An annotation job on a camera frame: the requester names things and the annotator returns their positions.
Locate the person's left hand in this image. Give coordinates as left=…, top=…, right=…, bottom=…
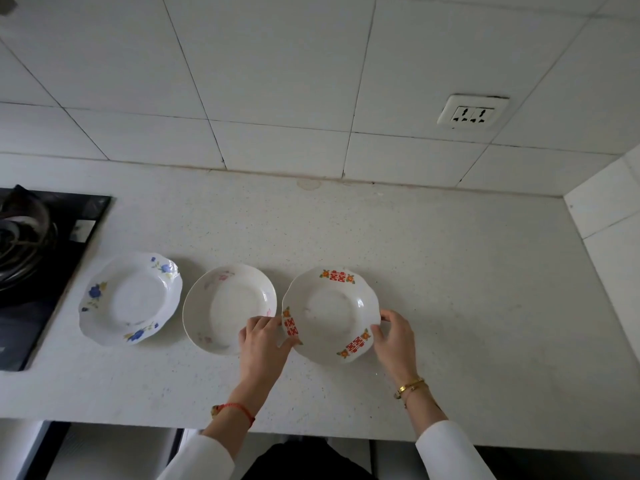
left=238, top=315, right=303, bottom=391

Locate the person's right hand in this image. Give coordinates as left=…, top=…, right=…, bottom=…
left=370, top=309, right=420, bottom=388

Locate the white plate with red print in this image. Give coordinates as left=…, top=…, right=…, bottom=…
left=281, top=267, right=382, bottom=366

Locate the person's right forearm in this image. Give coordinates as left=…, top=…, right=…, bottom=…
left=397, top=377, right=497, bottom=480

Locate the person's left forearm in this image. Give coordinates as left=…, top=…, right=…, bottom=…
left=157, top=382, right=281, bottom=480

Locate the white plate with pink flowers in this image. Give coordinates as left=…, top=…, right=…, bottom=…
left=182, top=264, right=278, bottom=356

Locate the person's black garment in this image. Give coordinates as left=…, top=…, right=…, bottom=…
left=240, top=437, right=377, bottom=480

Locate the white plate with blue flowers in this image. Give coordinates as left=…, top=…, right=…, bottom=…
left=78, top=252, right=183, bottom=346

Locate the white cabinet drawer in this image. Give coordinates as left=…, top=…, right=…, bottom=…
left=0, top=420, right=187, bottom=480

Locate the black glass gas stove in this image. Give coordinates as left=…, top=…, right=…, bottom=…
left=0, top=185, right=112, bottom=372

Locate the black stove burner grate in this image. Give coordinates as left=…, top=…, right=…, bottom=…
left=0, top=187, right=55, bottom=295

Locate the gold bangle bracelet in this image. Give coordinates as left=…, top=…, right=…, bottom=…
left=393, top=377, right=430, bottom=401

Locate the red string bracelet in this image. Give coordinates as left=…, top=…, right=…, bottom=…
left=210, top=402, right=256, bottom=428

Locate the white wall power socket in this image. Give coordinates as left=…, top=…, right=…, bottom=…
left=437, top=94, right=510, bottom=130

